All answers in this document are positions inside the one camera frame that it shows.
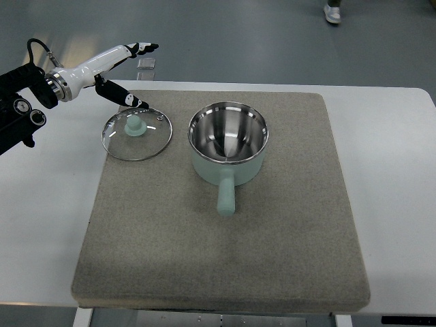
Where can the person's white shoe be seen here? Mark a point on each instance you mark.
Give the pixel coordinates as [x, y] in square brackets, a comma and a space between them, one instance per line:
[332, 11]

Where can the lower metal floor plate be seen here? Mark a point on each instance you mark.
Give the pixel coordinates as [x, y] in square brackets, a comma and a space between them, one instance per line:
[147, 76]

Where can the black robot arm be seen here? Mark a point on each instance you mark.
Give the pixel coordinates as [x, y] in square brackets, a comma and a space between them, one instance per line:
[19, 121]

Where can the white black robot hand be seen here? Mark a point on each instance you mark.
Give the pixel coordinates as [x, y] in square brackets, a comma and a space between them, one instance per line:
[67, 83]

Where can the grey felt mat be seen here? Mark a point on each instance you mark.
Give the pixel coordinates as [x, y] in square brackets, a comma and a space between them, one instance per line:
[156, 241]

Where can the mint green saucepan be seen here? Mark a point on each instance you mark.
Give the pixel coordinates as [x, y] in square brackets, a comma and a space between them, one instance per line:
[228, 145]

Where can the glass lid with green knob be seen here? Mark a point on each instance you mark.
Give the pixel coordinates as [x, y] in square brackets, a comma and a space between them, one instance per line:
[136, 134]

